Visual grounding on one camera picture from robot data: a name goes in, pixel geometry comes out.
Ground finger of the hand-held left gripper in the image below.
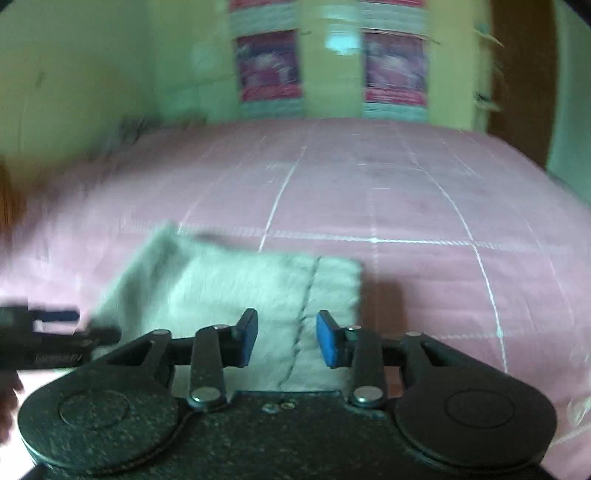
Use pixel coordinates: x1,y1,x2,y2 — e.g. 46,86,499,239
0,325,122,370
0,305,80,329

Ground person's left hand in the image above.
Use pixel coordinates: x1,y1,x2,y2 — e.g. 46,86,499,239
0,373,25,446

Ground white wall switch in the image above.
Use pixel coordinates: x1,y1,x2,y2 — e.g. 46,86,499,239
324,22,362,55

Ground wall poster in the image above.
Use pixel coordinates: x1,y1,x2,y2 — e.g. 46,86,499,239
235,30,306,118
361,28,428,121

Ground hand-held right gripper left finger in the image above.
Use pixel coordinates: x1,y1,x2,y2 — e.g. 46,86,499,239
106,308,259,410

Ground pink checked bed sheet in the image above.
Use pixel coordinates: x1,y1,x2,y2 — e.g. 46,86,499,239
0,117,591,480

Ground brown wooden door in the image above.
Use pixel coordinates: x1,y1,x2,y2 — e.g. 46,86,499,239
488,0,558,163

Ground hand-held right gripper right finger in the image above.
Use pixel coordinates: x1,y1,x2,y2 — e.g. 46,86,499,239
316,309,467,410

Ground green pants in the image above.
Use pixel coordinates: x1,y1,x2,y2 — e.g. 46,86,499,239
88,224,365,393

